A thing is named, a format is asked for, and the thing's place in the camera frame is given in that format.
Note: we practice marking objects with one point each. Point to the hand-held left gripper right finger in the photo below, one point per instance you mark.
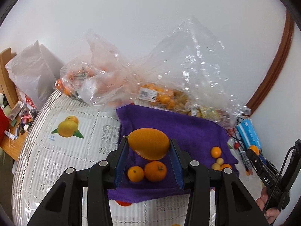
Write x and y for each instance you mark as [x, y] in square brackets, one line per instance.
[176, 167]

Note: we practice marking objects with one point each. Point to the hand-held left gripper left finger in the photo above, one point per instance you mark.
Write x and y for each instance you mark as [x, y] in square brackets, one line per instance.
[121, 162]

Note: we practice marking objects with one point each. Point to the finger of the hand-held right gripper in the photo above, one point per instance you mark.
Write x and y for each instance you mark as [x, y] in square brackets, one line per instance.
[261, 169]
[268, 164]

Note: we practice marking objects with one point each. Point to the orange mandarin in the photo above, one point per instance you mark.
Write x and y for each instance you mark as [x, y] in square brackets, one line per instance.
[226, 166]
[254, 150]
[155, 171]
[135, 173]
[215, 152]

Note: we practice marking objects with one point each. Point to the orange mango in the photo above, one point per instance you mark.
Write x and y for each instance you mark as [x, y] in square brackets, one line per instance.
[148, 143]

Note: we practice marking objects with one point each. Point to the small yellow round fruit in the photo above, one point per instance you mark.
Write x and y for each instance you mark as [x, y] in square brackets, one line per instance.
[215, 166]
[219, 161]

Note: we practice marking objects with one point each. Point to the person's right hand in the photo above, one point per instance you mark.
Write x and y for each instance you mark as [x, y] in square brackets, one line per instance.
[263, 201]

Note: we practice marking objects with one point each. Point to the small red fruit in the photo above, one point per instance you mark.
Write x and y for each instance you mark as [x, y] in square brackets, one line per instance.
[235, 145]

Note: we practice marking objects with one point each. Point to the purple towel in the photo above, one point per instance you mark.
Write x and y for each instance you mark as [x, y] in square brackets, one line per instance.
[188, 134]

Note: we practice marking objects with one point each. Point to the blue tissue pack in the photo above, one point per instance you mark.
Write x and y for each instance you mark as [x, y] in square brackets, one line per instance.
[249, 134]

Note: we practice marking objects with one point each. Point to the clear plastic bag of yellow fruit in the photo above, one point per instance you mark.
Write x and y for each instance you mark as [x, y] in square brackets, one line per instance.
[207, 113]

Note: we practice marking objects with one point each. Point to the fruit print tablecloth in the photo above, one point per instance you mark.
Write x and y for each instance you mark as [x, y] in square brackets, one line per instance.
[58, 150]

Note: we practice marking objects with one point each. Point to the clear plastic bag of mandarins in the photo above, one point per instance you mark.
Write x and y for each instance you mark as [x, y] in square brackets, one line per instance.
[101, 82]

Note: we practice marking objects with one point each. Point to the clear plastic bag of kumquats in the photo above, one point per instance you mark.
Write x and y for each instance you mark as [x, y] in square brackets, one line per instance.
[183, 75]

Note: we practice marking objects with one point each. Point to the wooden side table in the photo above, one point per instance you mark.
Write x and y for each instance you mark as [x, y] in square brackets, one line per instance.
[14, 146]

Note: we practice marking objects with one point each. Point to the pile of small toiletries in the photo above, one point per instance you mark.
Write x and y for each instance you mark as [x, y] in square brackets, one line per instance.
[21, 117]

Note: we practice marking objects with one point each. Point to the red paper bag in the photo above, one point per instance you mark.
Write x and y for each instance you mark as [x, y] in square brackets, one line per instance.
[2, 122]

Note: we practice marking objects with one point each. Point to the white plastic bag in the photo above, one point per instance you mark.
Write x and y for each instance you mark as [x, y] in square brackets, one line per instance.
[30, 75]

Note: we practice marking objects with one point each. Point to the brown wooden door frame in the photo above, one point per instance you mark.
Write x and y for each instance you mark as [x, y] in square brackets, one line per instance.
[272, 68]

